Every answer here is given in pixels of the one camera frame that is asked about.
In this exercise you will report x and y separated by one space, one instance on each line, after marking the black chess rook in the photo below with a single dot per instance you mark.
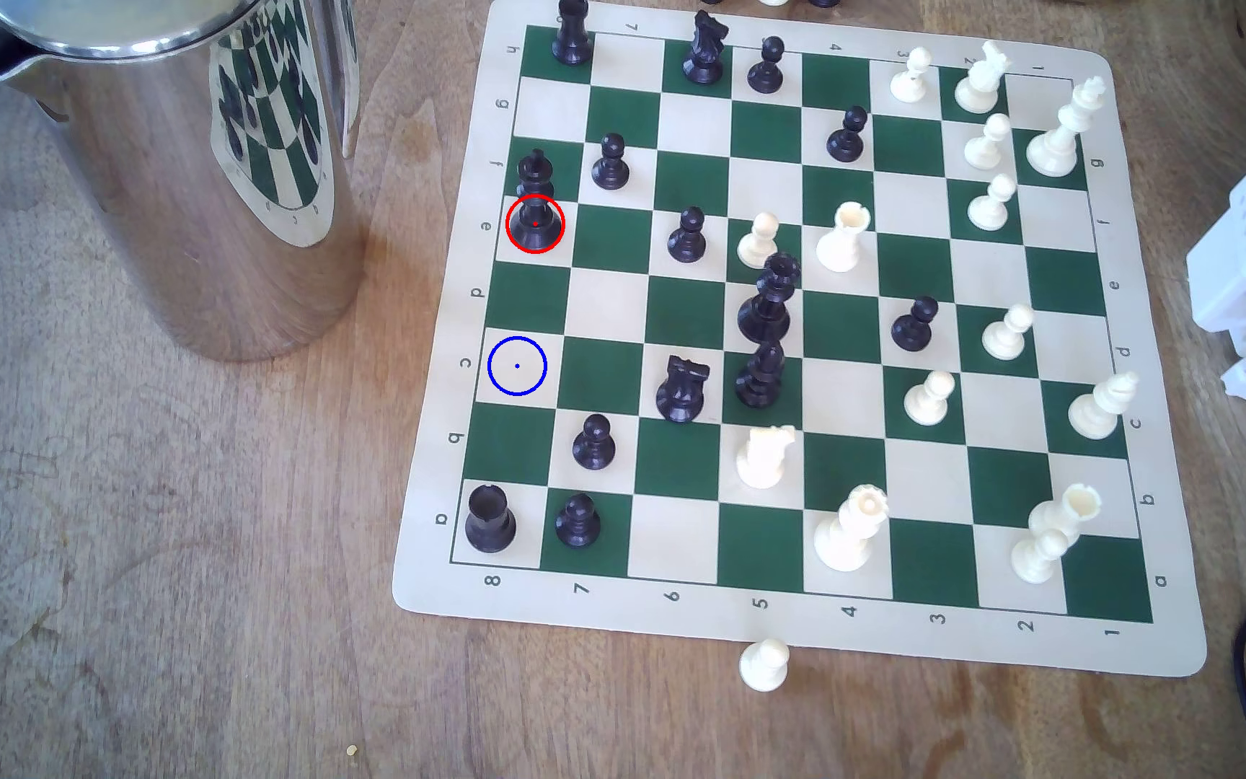
490 525

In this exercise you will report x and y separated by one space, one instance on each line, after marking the white chess rook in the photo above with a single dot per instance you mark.
1075 509
841 244

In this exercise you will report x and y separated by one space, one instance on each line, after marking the white chess knight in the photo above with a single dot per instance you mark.
980 87
765 460

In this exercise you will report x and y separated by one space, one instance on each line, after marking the black chess king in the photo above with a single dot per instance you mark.
534 216

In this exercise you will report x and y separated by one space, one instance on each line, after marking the black chess queen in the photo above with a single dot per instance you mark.
766 308

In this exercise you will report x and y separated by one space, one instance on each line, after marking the white chess queen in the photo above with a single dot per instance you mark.
848 536

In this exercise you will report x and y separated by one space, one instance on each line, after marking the black chess bishop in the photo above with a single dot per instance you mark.
571 38
759 379

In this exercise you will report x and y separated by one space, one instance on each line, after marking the black chess pawn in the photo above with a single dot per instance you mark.
687 240
610 168
578 525
912 328
847 138
593 446
766 70

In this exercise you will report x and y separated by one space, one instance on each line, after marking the black chess knight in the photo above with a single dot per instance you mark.
681 395
705 54

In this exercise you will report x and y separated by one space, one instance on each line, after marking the white chess king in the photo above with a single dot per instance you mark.
1058 141

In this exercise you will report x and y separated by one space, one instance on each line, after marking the white chess pawn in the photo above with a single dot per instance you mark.
764 665
911 81
985 146
927 402
1007 335
991 206
1036 557
758 244

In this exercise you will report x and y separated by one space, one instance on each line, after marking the green white chess mat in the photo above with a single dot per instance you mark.
623 303

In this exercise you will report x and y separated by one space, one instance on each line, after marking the stainless steel pitcher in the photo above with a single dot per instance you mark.
147 195

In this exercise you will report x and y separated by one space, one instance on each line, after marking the white chess bishop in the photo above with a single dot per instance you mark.
1099 409

